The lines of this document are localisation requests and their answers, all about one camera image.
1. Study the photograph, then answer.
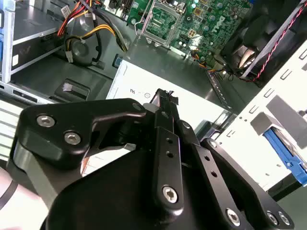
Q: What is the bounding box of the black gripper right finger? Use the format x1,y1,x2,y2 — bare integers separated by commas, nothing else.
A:
167,92,295,230

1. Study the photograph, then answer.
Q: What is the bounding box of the hard disk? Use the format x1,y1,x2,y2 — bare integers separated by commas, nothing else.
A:
262,126,307,187

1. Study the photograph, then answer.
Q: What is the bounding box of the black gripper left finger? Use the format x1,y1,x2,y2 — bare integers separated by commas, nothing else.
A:
7,88,185,216

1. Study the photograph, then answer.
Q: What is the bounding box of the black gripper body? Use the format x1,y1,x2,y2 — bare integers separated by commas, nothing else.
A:
45,149,232,230

